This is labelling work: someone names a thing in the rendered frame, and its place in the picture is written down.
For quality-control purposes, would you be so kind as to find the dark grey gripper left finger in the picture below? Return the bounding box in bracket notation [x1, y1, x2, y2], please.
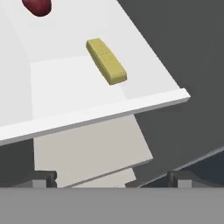
[13, 170, 58, 189]

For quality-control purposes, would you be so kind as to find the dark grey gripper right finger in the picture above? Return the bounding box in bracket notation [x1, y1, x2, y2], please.
[167, 170, 216, 189]

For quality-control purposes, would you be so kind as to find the pale beige fridge drawer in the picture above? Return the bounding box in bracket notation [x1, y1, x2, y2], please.
[32, 114, 154, 189]

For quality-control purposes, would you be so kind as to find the white fridge shelf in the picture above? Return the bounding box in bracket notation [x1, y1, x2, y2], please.
[0, 0, 192, 147]

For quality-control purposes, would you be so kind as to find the yellow butter stick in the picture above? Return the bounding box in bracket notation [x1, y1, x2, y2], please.
[86, 38, 128, 86]

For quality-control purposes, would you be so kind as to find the dark red round food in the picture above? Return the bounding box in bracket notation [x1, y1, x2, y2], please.
[22, 0, 53, 18]

